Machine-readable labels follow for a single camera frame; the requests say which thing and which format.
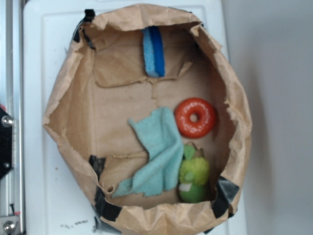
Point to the blue sponge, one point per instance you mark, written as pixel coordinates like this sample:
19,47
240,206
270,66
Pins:
153,52

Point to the brown paper bag bin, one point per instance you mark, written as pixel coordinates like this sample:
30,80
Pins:
103,83

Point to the teal microfiber cloth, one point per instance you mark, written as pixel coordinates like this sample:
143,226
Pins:
159,135

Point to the orange toy donut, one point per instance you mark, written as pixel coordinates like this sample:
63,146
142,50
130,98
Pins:
195,117

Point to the green plush toy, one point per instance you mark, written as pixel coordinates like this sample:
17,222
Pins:
194,175

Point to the black mounting bracket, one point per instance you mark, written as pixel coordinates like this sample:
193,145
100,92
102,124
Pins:
6,142

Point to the aluminium frame rail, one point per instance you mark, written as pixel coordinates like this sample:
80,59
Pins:
12,204

